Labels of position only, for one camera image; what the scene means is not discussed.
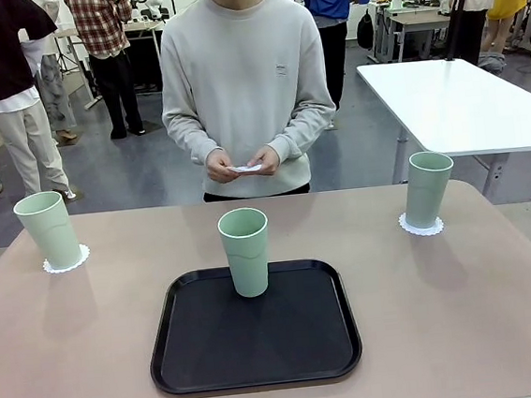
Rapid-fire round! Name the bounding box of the person's left hand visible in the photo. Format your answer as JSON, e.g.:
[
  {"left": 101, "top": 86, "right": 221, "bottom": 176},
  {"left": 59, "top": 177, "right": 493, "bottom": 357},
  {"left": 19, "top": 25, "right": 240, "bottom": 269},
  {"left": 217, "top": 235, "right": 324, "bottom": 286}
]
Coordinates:
[{"left": 244, "top": 143, "right": 283, "bottom": 179}]

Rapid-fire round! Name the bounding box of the person's right hand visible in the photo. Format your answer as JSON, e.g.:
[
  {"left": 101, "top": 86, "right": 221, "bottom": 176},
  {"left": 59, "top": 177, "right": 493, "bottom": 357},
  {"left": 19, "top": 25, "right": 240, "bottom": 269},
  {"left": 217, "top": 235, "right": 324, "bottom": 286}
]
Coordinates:
[{"left": 203, "top": 145, "right": 240, "bottom": 185}]

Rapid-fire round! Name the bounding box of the white scalloped paper coaster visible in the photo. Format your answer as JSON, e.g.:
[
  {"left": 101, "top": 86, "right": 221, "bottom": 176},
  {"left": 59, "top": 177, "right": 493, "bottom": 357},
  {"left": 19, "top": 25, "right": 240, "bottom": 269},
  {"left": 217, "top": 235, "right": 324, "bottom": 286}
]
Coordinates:
[
  {"left": 40, "top": 243, "right": 93, "bottom": 277},
  {"left": 226, "top": 161, "right": 264, "bottom": 175},
  {"left": 397, "top": 207, "right": 446, "bottom": 241}
]

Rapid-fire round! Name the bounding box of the light green plastic cup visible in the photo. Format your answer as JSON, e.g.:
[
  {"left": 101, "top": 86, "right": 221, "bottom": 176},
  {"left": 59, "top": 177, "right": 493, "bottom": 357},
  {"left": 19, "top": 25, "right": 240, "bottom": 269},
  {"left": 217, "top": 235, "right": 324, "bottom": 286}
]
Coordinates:
[
  {"left": 399, "top": 147, "right": 461, "bottom": 233},
  {"left": 11, "top": 188, "right": 85, "bottom": 274},
  {"left": 215, "top": 205, "right": 275, "bottom": 302}
]

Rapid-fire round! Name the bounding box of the person's right forearm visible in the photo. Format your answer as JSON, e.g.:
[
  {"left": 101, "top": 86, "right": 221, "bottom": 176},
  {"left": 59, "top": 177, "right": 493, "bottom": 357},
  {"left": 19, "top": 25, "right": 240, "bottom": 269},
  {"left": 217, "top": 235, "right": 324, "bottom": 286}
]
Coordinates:
[{"left": 162, "top": 113, "right": 226, "bottom": 170}]

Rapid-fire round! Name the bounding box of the person's left forearm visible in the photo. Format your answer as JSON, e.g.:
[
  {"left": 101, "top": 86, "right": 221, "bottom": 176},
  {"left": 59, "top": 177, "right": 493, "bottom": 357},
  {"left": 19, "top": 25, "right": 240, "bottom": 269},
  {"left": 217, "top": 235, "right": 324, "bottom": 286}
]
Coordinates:
[{"left": 263, "top": 102, "right": 342, "bottom": 165}]

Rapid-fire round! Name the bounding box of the person in beige sweatshirt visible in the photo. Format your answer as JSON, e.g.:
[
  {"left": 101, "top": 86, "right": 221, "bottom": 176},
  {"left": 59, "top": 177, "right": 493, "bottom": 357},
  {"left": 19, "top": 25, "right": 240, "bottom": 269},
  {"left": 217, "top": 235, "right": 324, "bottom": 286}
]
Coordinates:
[{"left": 151, "top": 0, "right": 345, "bottom": 207}]

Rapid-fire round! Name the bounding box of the black backpack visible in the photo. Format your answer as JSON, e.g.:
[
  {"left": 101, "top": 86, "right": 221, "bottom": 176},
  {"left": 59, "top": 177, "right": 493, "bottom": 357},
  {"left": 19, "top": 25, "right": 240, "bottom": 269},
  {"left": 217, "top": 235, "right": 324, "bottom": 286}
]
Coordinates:
[{"left": 354, "top": 8, "right": 377, "bottom": 51}]

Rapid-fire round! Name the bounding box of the bystander in grey patterned trousers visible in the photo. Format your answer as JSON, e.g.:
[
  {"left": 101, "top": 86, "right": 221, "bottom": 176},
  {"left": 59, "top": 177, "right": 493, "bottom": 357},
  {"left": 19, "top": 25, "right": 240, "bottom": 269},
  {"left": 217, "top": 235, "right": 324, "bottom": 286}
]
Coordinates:
[{"left": 15, "top": 0, "right": 81, "bottom": 147}]

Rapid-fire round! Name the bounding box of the black plastic serving tray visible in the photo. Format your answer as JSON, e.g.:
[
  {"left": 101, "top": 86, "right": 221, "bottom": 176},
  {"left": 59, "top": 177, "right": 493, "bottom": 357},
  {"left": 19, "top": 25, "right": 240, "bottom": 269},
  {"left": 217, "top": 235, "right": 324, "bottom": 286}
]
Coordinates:
[{"left": 140, "top": 254, "right": 366, "bottom": 398}]

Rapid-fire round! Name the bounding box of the bystander in plaid shirt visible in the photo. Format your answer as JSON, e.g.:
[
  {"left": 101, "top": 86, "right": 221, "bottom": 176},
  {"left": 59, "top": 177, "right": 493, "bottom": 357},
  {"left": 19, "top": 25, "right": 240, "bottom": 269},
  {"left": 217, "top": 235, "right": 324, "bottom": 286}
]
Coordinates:
[{"left": 62, "top": 0, "right": 148, "bottom": 144}]

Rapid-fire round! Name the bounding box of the grey background desk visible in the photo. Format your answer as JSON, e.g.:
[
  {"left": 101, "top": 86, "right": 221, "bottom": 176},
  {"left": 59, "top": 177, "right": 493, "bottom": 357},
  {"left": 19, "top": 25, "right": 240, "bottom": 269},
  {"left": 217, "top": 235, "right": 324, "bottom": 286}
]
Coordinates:
[{"left": 368, "top": 0, "right": 458, "bottom": 66}]

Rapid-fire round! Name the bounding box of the grey clothes bundle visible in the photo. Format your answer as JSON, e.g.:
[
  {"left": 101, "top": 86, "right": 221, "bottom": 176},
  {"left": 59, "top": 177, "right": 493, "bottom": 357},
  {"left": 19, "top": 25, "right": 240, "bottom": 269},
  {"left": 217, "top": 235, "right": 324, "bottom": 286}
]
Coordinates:
[{"left": 476, "top": 50, "right": 509, "bottom": 75}]

